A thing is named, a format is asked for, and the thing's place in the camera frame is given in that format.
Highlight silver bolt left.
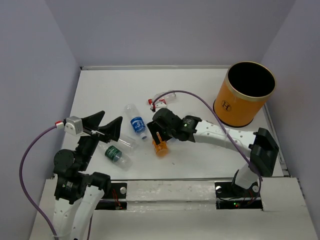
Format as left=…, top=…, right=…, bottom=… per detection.
left=120, top=187, right=127, bottom=195

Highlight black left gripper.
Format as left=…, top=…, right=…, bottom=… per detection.
left=76, top=109, right=124, bottom=169

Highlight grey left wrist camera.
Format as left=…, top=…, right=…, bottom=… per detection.
left=55, top=116, right=84, bottom=137

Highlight silver bolt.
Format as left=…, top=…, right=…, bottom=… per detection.
left=120, top=187, right=127, bottom=195
left=215, top=185, right=222, bottom=193

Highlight green label plastic bottle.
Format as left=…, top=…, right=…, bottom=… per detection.
left=98, top=141, right=133, bottom=171

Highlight orange cylindrical bin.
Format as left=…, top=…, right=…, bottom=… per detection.
left=213, top=61, right=277, bottom=128

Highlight red cap small bottle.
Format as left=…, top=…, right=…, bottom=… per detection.
left=146, top=92, right=177, bottom=105

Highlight silver bolt right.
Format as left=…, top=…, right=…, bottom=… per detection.
left=215, top=185, right=222, bottom=193

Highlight clear plastic bottle no label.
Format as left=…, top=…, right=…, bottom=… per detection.
left=117, top=135, right=138, bottom=153

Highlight blue label bottle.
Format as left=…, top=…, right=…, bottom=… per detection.
left=124, top=104, right=147, bottom=140

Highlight orange plastic pill bottle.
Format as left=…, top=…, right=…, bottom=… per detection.
left=152, top=140, right=169, bottom=158

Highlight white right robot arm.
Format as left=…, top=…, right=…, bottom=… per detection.
left=147, top=108, right=279, bottom=196

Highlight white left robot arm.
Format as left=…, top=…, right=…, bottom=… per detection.
left=53, top=110, right=123, bottom=240

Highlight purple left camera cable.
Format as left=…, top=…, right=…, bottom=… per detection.
left=19, top=125, right=59, bottom=238

